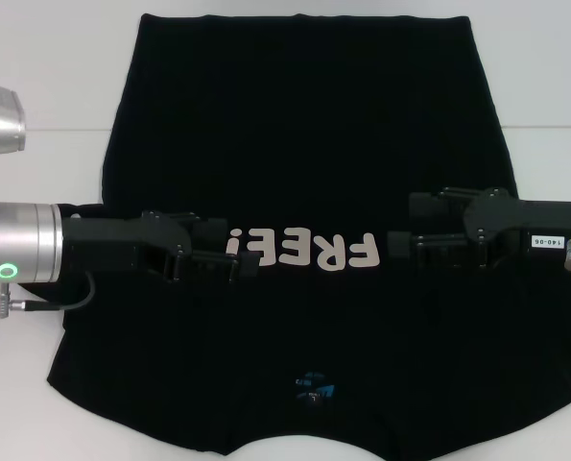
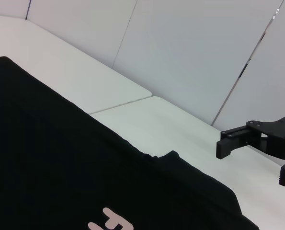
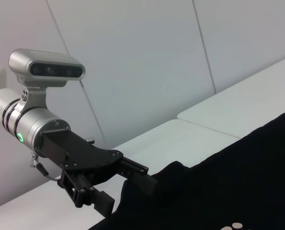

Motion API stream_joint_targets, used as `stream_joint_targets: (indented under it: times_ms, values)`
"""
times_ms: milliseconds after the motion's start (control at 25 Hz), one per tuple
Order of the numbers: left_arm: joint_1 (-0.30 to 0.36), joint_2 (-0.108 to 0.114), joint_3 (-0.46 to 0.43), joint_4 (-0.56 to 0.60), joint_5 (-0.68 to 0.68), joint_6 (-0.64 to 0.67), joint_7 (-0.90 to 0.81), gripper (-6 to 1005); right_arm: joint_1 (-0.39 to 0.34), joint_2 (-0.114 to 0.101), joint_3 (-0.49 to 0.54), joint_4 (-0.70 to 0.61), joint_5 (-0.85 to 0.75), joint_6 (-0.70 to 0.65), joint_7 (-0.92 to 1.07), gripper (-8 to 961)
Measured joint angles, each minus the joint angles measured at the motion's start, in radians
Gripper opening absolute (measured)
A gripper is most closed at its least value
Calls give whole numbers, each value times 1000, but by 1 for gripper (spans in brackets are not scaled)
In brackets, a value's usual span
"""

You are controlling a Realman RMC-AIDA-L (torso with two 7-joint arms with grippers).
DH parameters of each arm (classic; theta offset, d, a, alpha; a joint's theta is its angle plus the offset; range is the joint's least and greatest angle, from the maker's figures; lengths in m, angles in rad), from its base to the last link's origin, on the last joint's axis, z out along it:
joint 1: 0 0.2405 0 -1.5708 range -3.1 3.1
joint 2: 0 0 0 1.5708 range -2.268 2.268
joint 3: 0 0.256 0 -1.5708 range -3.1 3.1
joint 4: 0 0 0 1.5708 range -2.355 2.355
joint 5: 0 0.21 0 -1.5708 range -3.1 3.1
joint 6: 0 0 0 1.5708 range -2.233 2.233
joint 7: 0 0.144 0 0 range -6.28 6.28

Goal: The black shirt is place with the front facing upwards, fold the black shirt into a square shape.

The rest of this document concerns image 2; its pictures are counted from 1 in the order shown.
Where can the black shirt with FREE print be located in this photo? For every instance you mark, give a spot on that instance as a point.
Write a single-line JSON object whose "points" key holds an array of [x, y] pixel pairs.
{"points": [[60, 155]]}

